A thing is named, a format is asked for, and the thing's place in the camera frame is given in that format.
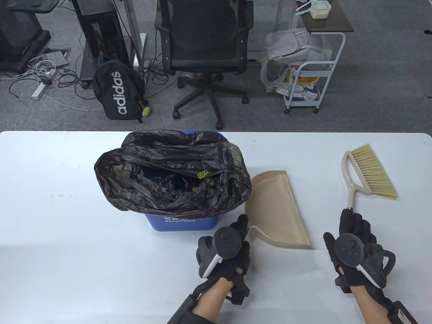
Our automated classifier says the person's right hand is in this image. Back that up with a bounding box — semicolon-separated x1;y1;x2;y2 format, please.
323;209;385;288

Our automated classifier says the person's left hand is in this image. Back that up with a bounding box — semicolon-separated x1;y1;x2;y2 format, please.
204;214;251;285

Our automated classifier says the beige brush with wooden handle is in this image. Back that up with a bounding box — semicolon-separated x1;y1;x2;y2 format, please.
342;143;399;214

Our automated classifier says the beige plastic dustpan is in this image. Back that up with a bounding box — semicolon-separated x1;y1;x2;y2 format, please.
244;170;312;250

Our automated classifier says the blue food waste bin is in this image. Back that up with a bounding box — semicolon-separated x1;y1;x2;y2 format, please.
145;130;226;232

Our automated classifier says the pile of green mung beans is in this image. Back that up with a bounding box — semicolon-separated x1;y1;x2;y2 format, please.
192;171;211;192

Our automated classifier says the black plastic bin bag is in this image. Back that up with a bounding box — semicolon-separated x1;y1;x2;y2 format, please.
94;129;253;218

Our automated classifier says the person's right forearm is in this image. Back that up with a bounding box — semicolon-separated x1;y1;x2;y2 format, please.
349;285;394;324

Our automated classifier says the person's left forearm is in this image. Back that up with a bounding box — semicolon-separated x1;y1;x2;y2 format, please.
194;268;242;319

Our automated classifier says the white food container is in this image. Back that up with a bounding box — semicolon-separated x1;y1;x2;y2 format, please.
310;1;330;19

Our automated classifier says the black wrist sensor box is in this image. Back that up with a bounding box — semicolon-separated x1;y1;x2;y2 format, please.
386;300;422;324
166;293;216;324

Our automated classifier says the blue and white box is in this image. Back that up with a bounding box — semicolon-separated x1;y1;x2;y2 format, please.
290;83;319;102

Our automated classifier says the white rolling cart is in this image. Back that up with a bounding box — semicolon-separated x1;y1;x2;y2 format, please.
283;32;347;114

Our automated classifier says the white table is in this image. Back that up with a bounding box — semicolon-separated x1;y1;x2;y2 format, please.
0;131;432;324

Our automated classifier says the light grey backpack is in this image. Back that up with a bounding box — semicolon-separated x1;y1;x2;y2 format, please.
262;30;333;93

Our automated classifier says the dark brown side table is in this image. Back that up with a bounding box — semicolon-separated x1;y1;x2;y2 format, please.
297;0;354;33

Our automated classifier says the black backpack with white print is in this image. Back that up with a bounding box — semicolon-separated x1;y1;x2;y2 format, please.
93;60;146;120

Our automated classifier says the black mesh office chair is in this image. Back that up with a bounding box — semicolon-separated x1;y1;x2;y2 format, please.
155;0;254;130

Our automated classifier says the grey metal desk leg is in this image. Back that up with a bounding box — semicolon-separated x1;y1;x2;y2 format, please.
123;0;147;68

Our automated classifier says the black computer tower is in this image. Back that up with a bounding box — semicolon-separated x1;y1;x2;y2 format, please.
72;0;132;89

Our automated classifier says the grey floor socket box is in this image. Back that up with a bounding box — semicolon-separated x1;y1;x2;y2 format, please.
44;48;72;68

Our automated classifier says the black monitor stand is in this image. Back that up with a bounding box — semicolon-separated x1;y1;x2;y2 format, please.
0;0;51;73

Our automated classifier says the black glove cable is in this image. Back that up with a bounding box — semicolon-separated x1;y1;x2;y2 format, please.
192;278;216;297

